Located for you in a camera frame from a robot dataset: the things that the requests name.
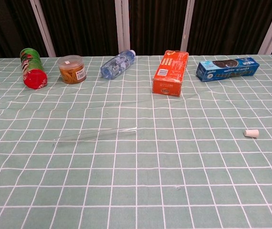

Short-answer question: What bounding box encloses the blue cookie box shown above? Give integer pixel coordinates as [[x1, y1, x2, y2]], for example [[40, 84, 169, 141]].
[[196, 57, 261, 83]]

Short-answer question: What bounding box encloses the orange cardboard box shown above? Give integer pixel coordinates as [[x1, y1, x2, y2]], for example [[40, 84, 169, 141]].
[[152, 50, 189, 98]]

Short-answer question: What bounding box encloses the green checked tablecloth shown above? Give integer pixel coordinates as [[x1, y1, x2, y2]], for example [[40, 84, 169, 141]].
[[0, 54, 272, 229]]

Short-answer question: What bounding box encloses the dark pleated curtain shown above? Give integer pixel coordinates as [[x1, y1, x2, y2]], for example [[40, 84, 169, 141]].
[[0, 0, 272, 58]]

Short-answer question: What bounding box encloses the white stopper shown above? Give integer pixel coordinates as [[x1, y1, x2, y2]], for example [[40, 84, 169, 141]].
[[243, 129, 260, 138]]

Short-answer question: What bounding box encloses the green chips can red lid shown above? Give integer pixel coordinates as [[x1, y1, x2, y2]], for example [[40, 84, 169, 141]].
[[19, 47, 48, 90]]

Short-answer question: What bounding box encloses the clear glass test tube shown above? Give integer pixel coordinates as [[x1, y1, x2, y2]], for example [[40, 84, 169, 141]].
[[52, 127, 137, 147]]

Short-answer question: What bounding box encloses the clear jar of rubber bands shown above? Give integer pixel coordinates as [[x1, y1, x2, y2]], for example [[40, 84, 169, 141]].
[[57, 55, 87, 84]]

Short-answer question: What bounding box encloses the clear plastic water bottle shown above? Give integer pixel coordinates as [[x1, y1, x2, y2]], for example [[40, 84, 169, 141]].
[[100, 49, 136, 80]]

